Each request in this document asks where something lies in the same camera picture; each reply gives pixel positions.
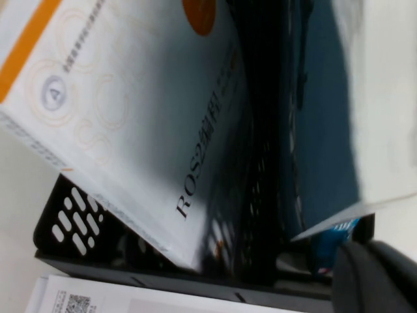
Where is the white book orange stripe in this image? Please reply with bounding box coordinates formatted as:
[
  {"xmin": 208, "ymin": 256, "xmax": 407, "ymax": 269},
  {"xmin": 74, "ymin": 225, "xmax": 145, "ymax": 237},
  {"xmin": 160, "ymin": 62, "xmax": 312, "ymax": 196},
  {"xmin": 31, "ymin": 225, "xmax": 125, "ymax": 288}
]
[{"xmin": 0, "ymin": 0, "xmax": 252, "ymax": 272}]

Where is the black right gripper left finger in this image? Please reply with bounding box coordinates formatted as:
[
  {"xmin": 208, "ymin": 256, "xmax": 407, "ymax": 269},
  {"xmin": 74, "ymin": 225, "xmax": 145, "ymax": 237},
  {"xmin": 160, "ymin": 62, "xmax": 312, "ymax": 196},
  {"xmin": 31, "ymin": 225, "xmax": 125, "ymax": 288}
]
[{"xmin": 331, "ymin": 243, "xmax": 417, "ymax": 313}]

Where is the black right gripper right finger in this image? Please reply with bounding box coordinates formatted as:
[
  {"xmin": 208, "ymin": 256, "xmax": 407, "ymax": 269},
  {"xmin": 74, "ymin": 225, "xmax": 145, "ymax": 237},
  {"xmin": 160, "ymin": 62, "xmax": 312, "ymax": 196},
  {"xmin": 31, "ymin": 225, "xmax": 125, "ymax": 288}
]
[{"xmin": 356, "ymin": 239, "xmax": 417, "ymax": 307}]

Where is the white car suspension book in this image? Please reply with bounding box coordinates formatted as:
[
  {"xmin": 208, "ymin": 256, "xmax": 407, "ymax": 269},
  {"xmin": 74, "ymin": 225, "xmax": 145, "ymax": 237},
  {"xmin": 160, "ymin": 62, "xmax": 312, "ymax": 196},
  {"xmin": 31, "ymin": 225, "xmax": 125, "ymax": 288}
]
[{"xmin": 286, "ymin": 0, "xmax": 417, "ymax": 244}]

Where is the magazine with man portrait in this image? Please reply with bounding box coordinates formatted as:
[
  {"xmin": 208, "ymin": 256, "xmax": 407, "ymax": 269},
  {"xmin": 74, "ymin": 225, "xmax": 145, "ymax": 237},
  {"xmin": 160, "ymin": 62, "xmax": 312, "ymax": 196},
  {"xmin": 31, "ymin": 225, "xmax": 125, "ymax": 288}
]
[{"xmin": 24, "ymin": 273, "xmax": 333, "ymax": 313}]

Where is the black plastic book stand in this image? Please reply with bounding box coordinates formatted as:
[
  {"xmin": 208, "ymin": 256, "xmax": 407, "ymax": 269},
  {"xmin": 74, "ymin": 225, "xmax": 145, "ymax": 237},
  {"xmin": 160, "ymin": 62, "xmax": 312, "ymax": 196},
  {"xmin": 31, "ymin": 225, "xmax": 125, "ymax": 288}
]
[{"xmin": 34, "ymin": 0, "xmax": 375, "ymax": 301}]

